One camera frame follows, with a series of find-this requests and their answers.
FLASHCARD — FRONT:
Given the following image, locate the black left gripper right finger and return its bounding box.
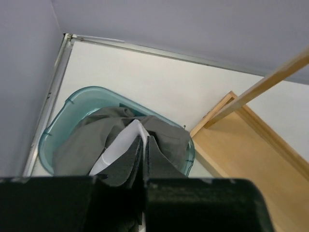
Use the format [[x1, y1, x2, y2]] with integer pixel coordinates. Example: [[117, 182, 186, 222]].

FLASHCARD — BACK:
[[143, 136, 274, 232]]

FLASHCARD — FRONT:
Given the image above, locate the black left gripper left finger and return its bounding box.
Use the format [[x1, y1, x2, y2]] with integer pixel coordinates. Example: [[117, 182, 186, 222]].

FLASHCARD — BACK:
[[0, 138, 142, 232]]

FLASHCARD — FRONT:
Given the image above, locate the white garment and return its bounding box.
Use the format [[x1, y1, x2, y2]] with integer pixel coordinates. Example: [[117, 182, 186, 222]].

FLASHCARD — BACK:
[[89, 119, 150, 232]]

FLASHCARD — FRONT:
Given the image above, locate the grey pleated skirt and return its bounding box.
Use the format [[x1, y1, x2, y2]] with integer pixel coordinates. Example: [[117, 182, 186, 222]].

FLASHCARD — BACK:
[[52, 106, 190, 175]]

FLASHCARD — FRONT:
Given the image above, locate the wooden clothes rack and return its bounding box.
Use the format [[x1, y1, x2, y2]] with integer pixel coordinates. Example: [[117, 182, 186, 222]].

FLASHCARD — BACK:
[[190, 50, 309, 232]]

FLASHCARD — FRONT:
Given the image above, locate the teal plastic basin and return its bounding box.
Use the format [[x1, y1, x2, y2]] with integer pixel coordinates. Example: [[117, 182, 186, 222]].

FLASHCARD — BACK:
[[38, 87, 195, 175]]

